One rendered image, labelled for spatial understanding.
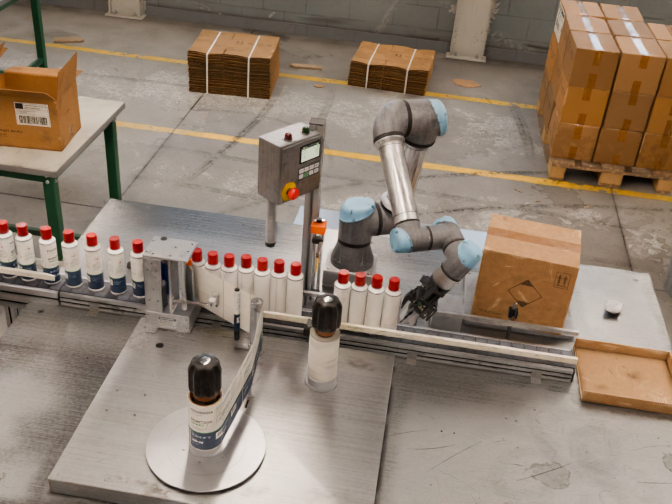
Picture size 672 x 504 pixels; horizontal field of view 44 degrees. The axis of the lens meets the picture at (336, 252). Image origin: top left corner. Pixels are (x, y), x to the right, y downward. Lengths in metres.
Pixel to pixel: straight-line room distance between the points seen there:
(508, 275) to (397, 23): 5.29
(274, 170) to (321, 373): 0.59
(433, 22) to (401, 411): 5.67
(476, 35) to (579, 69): 2.36
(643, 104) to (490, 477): 3.73
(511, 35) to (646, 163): 2.41
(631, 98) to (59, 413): 4.19
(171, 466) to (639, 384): 1.44
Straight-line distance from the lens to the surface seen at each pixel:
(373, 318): 2.57
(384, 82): 6.79
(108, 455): 2.24
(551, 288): 2.72
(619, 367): 2.79
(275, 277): 2.55
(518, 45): 7.81
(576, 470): 2.41
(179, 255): 2.46
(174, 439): 2.25
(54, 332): 2.73
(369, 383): 2.44
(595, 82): 5.55
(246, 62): 6.41
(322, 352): 2.30
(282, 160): 2.36
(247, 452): 2.21
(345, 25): 7.84
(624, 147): 5.75
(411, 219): 2.43
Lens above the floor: 2.50
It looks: 33 degrees down
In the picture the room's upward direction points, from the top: 5 degrees clockwise
